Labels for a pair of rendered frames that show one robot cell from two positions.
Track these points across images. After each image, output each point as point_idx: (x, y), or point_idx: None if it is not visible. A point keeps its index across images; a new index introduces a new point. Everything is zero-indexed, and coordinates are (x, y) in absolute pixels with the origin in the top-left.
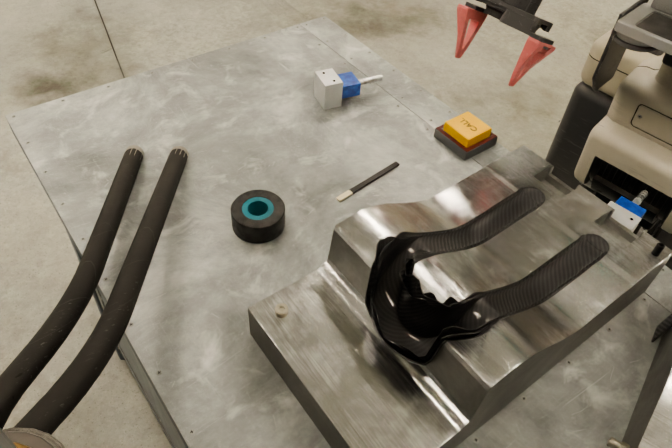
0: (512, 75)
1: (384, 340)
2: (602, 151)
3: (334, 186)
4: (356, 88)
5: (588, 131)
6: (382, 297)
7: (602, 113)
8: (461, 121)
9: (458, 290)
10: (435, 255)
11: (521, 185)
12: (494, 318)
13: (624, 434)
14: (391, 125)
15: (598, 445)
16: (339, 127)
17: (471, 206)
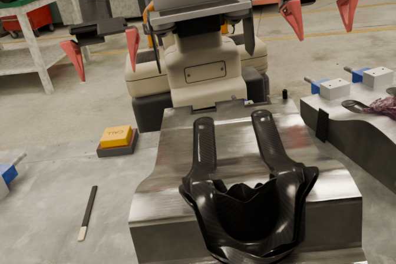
0: (131, 62)
1: (261, 257)
2: (186, 105)
3: (66, 236)
4: (12, 170)
5: (157, 121)
6: (213, 241)
7: (156, 106)
8: (109, 134)
9: (259, 174)
10: (215, 175)
11: (191, 122)
12: (293, 171)
13: (383, 185)
14: (62, 173)
15: (387, 201)
16: (24, 203)
17: (182, 151)
